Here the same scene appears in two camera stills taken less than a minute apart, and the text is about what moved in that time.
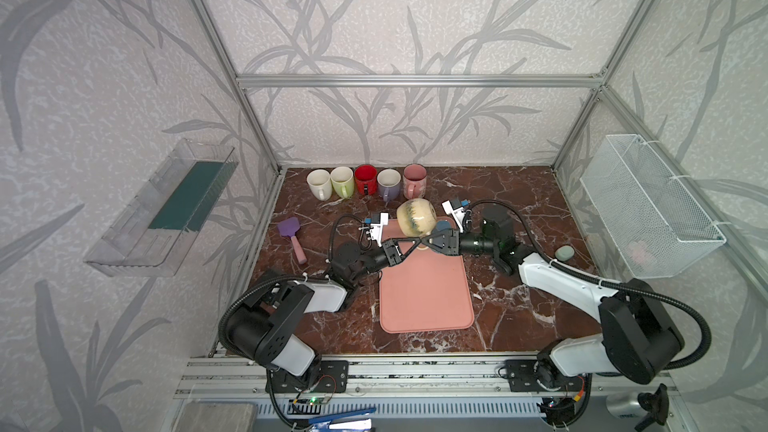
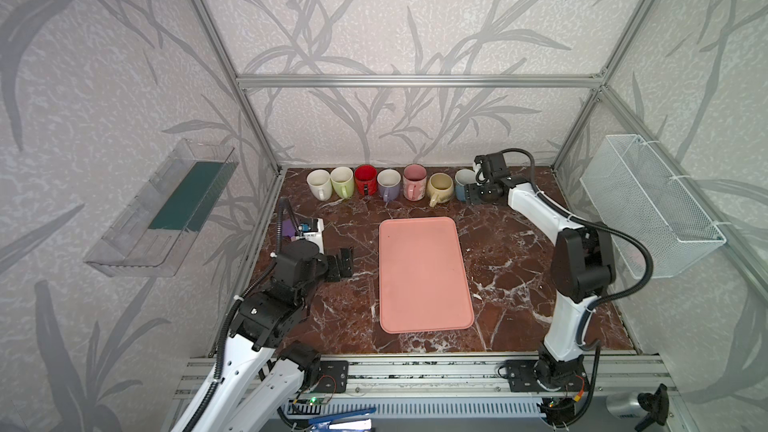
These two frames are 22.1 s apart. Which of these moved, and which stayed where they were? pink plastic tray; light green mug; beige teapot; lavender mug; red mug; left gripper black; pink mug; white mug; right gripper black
Moved: left gripper black; right gripper black; beige teapot
Stayed: light green mug; white mug; pink mug; lavender mug; pink plastic tray; red mug
